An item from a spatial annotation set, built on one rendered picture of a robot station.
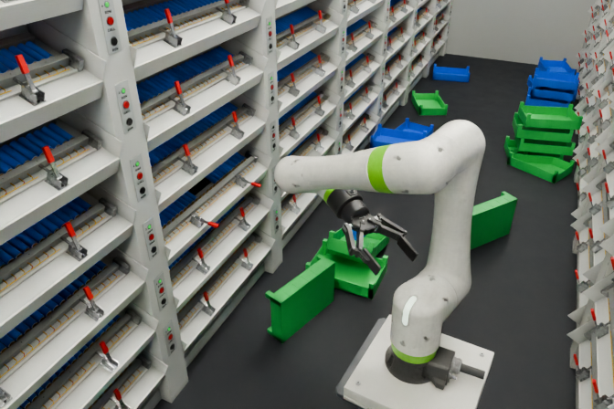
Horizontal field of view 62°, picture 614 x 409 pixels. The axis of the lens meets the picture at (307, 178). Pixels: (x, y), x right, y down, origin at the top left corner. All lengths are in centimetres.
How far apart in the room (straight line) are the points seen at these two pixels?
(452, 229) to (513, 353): 82
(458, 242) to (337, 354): 75
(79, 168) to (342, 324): 119
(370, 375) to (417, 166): 62
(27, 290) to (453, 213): 99
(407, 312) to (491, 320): 88
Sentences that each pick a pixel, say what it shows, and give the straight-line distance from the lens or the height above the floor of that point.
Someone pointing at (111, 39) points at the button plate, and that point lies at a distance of 122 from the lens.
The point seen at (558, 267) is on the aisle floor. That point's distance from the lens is 254.
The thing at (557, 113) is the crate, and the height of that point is 25.
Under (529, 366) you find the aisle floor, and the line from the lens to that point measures 206.
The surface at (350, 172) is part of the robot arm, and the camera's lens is 124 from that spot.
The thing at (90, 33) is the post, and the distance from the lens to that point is 120.
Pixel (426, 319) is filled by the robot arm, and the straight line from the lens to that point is 133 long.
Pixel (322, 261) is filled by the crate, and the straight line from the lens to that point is 200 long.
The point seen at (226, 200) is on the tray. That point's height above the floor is 53.
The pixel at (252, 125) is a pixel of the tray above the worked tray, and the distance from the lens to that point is 183.
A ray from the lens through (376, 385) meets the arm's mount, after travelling 146.
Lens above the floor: 147
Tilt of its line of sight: 30 degrees down
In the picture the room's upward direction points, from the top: straight up
